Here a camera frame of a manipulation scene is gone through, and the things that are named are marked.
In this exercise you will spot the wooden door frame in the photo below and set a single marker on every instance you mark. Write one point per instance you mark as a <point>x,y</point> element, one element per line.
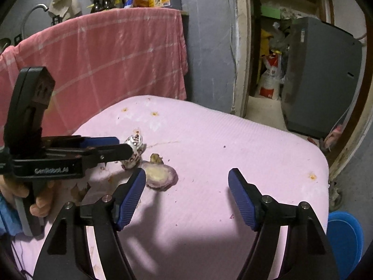
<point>240,49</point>

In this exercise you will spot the white wrapper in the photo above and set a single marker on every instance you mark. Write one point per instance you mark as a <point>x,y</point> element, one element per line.
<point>135,144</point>

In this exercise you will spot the blue bucket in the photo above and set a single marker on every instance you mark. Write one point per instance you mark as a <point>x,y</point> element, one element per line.
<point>343,239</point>

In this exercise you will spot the person's left hand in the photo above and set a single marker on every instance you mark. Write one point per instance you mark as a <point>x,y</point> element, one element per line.
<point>40,201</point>

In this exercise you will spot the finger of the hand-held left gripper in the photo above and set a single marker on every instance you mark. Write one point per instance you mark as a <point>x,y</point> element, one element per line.
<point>99,141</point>
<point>116,153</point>

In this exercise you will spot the pink floral table cover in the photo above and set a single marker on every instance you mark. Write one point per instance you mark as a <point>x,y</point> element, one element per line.
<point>218,151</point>

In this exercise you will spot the purple skinned vegetable slice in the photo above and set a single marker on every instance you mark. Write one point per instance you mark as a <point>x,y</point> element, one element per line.
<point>158,176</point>

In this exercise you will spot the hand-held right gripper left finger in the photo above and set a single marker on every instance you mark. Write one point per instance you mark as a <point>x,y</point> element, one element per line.
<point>132,199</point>

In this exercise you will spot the pink floor item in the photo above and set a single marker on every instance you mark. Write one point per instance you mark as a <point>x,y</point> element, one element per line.
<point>334,137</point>

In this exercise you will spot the yellow bag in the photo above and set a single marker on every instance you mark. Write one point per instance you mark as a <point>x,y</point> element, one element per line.
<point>265,42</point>

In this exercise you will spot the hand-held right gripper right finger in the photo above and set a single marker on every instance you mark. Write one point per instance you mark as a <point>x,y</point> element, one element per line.
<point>243,201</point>

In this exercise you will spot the small vegetable peel scrap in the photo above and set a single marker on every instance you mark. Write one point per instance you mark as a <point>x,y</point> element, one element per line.
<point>156,159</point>

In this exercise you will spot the steel faucet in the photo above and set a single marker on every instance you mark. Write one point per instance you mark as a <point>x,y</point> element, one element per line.
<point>30,13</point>

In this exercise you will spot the pink checked towel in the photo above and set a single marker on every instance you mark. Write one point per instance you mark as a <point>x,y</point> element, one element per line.
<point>116,58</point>

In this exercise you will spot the red white sack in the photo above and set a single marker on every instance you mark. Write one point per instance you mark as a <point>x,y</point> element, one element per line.
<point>269,78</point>

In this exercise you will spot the steel sink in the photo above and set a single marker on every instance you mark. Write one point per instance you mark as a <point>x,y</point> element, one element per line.
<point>3,46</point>

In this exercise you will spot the grey washing machine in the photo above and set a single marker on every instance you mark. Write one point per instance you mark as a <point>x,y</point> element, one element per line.
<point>320,78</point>

